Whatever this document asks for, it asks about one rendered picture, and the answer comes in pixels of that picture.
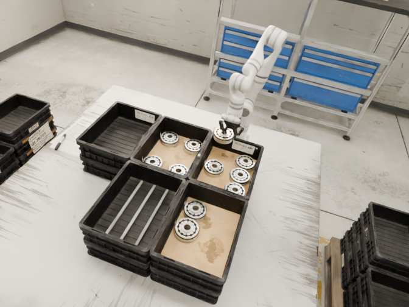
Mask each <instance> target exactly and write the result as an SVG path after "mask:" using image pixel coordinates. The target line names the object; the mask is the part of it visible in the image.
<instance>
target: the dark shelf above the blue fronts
mask: <svg viewBox="0 0 409 307"><path fill-rule="evenodd" d="M338 1H343V2H348V3H351V4H357V5H362V6H365V7H370V8H374V9H379V10H384V11H387V12H393V13H398V14H401V15H407V16H409V0H388V2H385V1H379V0H338Z"/></svg>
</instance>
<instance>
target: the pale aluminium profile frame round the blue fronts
mask: <svg viewBox="0 0 409 307"><path fill-rule="evenodd" d="M223 2H224V0H219V1H218V9H217V17H216V22H215V30H214V38H213V43H212V51H211V59H210V64H209V72H208V80H207V85H206V93H205V97H204V98H203V99H204V100H206V101H209V100H210V98H209V97H208V96H209V93H211V94H216V95H218V96H222V97H227V98H229V99H230V94H229V93H225V92H222V91H218V90H214V89H213V88H212V86H213V85H214V83H215V82H219V83H223V84H226V85H229V80H227V79H224V78H222V77H221V78H219V77H217V76H216V75H217V73H216V74H215V72H216V71H217V68H218V62H217V63H216V65H214V60H215V56H216V57H220V58H224V59H227V60H232V61H235V62H239V63H244V64H245V63H246V62H247V61H248V59H247V58H242V57H238V56H235V55H230V54H226V53H222V52H218V51H216V48H217V41H218V36H221V37H222V36H223V34H222V33H219V28H220V24H219V23H220V19H221V17H222V9H223ZM317 2H318V0H310V1H309V4H308V6H307V10H306V13H305V15H304V18H303V21H302V24H301V27H300V30H299V33H298V35H300V39H299V42H298V43H296V44H295V47H294V50H293V53H292V56H291V59H290V62H289V64H288V68H287V69H284V68H280V67H277V66H273V68H272V71H274V72H278V73H281V74H285V76H284V79H283V82H282V85H281V89H280V91H279V94H278V93H274V92H273V91H270V90H268V91H267V90H263V89H261V90H260V91H259V94H264V95H266V96H271V97H275V99H277V104H276V105H268V104H265V103H262V102H258V101H255V103H254V105H255V106H258V107H262V108H266V109H269V110H273V111H274V114H273V115H272V116H271V119H274V120H277V119H278V117H277V114H278V112H280V113H283V114H287V115H290V116H294V117H297V118H301V119H305V120H308V121H312V122H316V123H319V124H323V125H327V126H330V127H334V128H337V129H341V130H345V131H348V132H347V133H346V135H344V136H343V138H344V139H345V140H350V136H351V134H352V132H353V131H354V129H355V127H356V126H357V124H358V122H359V120H360V119H361V117H362V116H363V114H364V112H365V111H366V109H367V108H368V105H369V104H370V102H371V101H372V99H373V97H374V96H375V94H376V92H377V90H378V89H379V87H380V86H381V84H382V82H383V81H384V79H385V77H386V75H387V74H388V72H389V70H390V69H391V67H392V65H393V64H394V62H395V61H396V59H397V57H398V55H399V54H400V52H401V50H402V49H403V47H404V46H405V43H406V42H407V40H408V39H409V27H408V28H407V30H406V32H405V33H404V35H403V37H402V39H401V40H400V42H399V44H398V45H397V47H396V49H395V51H394V52H393V54H392V56H391V58H390V62H389V64H388V65H386V66H385V68H384V69H383V71H382V72H376V74H375V75H378V76H380V77H379V78H378V80H377V82H376V84H375V85H374V87H373V88H372V90H371V91H370V90H366V89H363V88H358V87H356V86H351V85H347V84H343V83H339V82H334V81H332V80H327V79H323V78H320V77H315V76H311V75H308V74H304V73H301V72H296V71H294V70H293V68H294V66H295V63H296V60H297V58H298V56H300V55H301V53H300V49H301V46H302V43H303V41H304V38H305V35H306V32H307V30H308V27H309V24H310V21H311V19H312V15H313V13H314V10H315V7H316V4H317ZM235 4H236V0H232V3H231V10H230V13H229V19H232V18H233V14H234V8H235ZM396 15H397V13H393V12H392V14H391V16H390V18H389V20H388V21H387V23H386V25H385V27H384V29H383V30H382V33H381V34H380V37H379V39H378V40H377V42H376V44H375V46H374V48H373V50H372V52H371V53H376V52H377V50H378V48H379V46H380V44H381V43H382V41H383V39H384V37H385V35H386V33H387V31H388V29H389V28H390V26H391V24H392V22H393V21H394V19H395V17H396ZM217 20H218V23H217ZM301 39H302V41H301ZM300 42H301V44H300ZM392 61H393V62H392ZM391 62H392V64H391ZM390 64H391V66H390ZM214 75H215V76H214ZM291 76H293V77H297V78H300V79H305V80H309V81H312V82H316V83H321V84H323V85H328V86H332V87H336V88H339V89H342V90H347V91H352V92H355V93H358V94H363V95H366V96H368V97H367V99H366V100H365V102H364V104H360V103H358V105H357V107H356V109H355V114H353V113H351V112H348V111H344V110H337V109H334V108H330V107H326V106H323V105H319V104H315V103H312V102H308V101H304V100H301V99H297V97H290V96H285V95H284V94H285V91H286V89H287V87H289V85H290V82H289V80H290V77H291ZM284 101H289V102H293V103H296V104H300V105H304V106H307V107H311V108H315V109H318V110H322V111H326V112H329V113H333V114H336V115H340V116H344V117H347V118H348V126H346V125H341V124H337V123H334V122H330V121H327V120H323V119H320V118H316V117H313V116H309V115H305V114H302V113H298V112H295V111H291V110H286V109H284V108H282V106H281V103H283V102H284ZM360 107H361V109H360ZM353 119H354V121H353Z"/></svg>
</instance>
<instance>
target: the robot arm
mask: <svg viewBox="0 0 409 307"><path fill-rule="evenodd" d="M287 37H288V33H287V32H285V31H283V30H281V29H279V28H277V27H275V26H268V27H267V28H266V30H265V32H264V33H263V35H262V36H261V38H260V40H259V42H258V44H257V46H256V48H255V50H254V51H253V53H252V55H251V57H250V58H249V59H248V61H247V62H246V63H245V65H244V66H243V68H242V72H243V74H244V75H242V74H239V73H234V74H232V75H231V77H230V79H229V92H230V99H229V105H228V108H227V112H226V114H222V117H221V118H220V120H219V125H220V130H222V131H223V134H226V133H227V129H232V131H233V133H234V135H233V138H232V141H234V140H235V139H236V138H240V139H244V140H246V136H247V133H248V128H249V125H250V121H251V117H252V114H253V108H254V103H255V100H256V98H257V95H258V93H259V91H260V90H261V89H262V88H263V87H264V85H265V83H266V81H267V79H268V76H269V75H270V72H271V70H272V68H273V65H274V63H275V61H276V59H277V57H278V55H279V54H280V52H281V50H282V48H283V47H284V45H285V42H286V41H287ZM264 45H266V46H268V47H270V48H272V49H274V51H273V53H272V54H271V55H270V56H268V57H267V58H266V59H264ZM241 92H243V94H242V93H241ZM223 123H225V124H226V127H225V128H224V125H223Z"/></svg>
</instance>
